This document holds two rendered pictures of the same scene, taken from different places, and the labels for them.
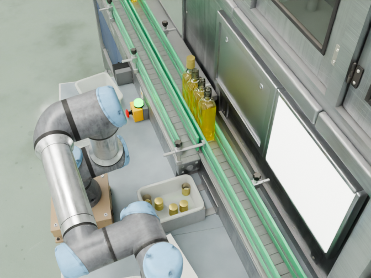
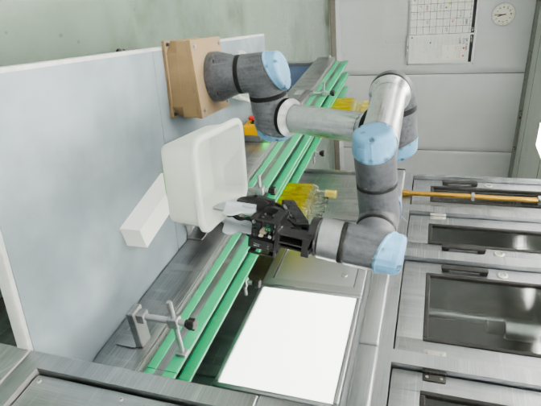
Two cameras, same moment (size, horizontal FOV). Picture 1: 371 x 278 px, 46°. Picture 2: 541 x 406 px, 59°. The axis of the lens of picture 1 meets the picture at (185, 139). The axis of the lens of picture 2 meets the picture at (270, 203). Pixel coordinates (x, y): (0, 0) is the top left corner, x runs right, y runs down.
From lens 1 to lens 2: 91 cm
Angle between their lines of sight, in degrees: 32
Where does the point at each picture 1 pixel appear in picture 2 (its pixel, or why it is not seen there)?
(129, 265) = (147, 142)
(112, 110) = (406, 153)
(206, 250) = (162, 234)
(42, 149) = (401, 86)
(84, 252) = (393, 162)
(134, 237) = (393, 213)
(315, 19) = (446, 326)
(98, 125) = not seen: hidden behind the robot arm
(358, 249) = not seen: outside the picture
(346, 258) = not seen: outside the picture
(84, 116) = (408, 126)
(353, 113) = (396, 381)
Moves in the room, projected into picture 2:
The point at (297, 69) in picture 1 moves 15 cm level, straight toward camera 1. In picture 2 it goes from (391, 315) to (389, 319)
